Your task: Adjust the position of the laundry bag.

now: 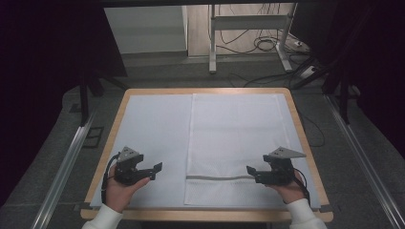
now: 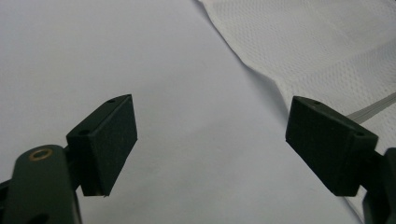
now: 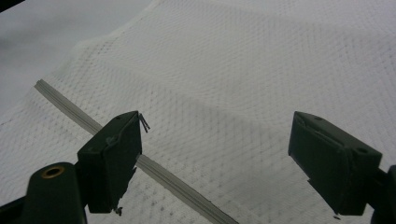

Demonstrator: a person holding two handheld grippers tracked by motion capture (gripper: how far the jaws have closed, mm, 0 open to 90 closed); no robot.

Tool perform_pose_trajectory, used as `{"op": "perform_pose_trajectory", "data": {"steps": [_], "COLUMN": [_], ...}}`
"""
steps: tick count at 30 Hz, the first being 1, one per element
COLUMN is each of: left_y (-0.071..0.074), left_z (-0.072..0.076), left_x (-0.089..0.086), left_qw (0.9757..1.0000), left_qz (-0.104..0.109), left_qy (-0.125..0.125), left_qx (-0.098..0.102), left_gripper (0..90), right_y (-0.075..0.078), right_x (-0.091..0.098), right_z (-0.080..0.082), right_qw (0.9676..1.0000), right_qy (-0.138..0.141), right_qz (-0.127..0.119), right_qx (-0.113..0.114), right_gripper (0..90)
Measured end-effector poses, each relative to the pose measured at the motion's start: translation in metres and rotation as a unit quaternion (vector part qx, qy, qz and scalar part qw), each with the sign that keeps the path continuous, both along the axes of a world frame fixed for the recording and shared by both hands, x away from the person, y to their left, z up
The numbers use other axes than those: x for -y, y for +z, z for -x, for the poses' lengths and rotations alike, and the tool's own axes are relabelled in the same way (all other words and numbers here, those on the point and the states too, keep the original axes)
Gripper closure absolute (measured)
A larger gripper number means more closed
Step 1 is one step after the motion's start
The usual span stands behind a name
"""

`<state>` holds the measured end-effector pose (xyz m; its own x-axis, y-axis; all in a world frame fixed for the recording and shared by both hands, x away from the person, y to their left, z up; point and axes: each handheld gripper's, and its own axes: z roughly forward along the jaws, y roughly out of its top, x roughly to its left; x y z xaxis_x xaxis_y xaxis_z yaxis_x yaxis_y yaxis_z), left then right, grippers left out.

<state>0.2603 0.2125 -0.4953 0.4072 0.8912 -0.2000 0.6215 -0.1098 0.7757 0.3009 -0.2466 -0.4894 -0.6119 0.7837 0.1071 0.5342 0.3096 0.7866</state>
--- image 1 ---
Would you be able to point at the dark curtain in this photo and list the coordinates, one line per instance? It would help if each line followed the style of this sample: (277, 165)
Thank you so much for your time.
(379, 63)
(38, 79)

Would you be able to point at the white table mat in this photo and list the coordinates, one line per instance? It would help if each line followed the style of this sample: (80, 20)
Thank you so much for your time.
(153, 127)

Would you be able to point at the person's left hand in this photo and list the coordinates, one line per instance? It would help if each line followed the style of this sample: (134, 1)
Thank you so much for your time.
(119, 194)

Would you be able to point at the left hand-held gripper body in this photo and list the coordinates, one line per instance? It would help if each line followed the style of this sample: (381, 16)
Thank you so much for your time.
(129, 170)

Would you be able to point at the white cabinet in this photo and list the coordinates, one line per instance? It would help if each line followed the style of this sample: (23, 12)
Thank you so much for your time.
(146, 30)

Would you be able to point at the white mesh laundry bag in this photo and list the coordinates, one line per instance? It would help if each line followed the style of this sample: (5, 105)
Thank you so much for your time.
(235, 127)

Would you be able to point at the white power strip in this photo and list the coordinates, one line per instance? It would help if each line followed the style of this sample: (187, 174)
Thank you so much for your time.
(308, 72)

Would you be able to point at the black metal stand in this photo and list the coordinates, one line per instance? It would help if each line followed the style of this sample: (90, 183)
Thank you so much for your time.
(84, 98)
(344, 98)

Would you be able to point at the aluminium floor rail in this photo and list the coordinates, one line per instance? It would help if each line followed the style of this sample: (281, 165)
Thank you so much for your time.
(366, 165)
(63, 171)

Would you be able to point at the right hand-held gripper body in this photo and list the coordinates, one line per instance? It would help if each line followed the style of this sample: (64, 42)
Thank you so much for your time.
(280, 170)

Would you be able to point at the wooden table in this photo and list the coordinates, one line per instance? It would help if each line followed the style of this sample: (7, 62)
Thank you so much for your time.
(207, 215)

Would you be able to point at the white metal desk frame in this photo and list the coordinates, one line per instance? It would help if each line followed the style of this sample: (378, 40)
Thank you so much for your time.
(248, 22)

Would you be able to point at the black floor socket plate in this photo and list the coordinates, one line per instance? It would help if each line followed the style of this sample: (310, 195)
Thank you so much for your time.
(94, 136)

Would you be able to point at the person's right hand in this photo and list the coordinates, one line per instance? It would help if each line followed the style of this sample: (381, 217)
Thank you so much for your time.
(291, 191)

